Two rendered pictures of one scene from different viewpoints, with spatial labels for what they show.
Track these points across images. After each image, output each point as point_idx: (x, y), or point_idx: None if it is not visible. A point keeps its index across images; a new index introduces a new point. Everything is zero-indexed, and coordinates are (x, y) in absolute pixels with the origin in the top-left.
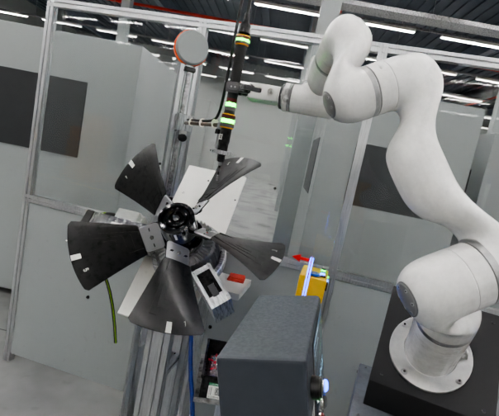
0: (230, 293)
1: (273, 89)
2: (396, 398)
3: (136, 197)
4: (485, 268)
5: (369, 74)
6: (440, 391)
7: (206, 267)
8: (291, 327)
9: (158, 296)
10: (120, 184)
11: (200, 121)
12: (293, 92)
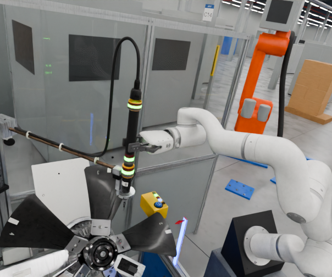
0: None
1: (169, 143)
2: (254, 273)
3: (34, 245)
4: None
5: (320, 199)
6: (269, 261)
7: (119, 258)
8: None
9: None
10: (5, 242)
11: (60, 147)
12: (182, 139)
